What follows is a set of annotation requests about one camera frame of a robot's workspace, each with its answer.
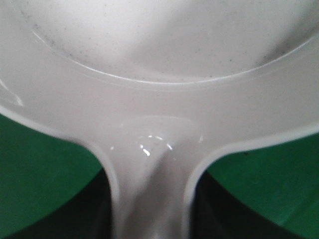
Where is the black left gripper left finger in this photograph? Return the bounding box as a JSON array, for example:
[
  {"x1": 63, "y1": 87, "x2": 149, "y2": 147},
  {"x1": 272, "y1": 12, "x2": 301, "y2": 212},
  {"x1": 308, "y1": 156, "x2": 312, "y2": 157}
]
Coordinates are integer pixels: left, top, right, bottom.
[{"x1": 0, "y1": 165, "x2": 111, "y2": 239}]

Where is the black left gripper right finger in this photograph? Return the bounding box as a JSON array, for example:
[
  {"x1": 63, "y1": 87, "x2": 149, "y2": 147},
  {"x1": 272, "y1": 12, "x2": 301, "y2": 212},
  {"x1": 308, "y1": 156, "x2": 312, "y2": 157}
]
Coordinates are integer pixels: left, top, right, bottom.
[{"x1": 192, "y1": 170, "x2": 319, "y2": 239}]

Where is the pink plastic dustpan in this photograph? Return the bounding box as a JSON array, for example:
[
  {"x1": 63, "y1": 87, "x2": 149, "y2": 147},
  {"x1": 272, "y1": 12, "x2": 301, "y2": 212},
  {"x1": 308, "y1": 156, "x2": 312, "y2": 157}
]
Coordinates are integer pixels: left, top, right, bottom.
[{"x1": 0, "y1": 0, "x2": 319, "y2": 239}]

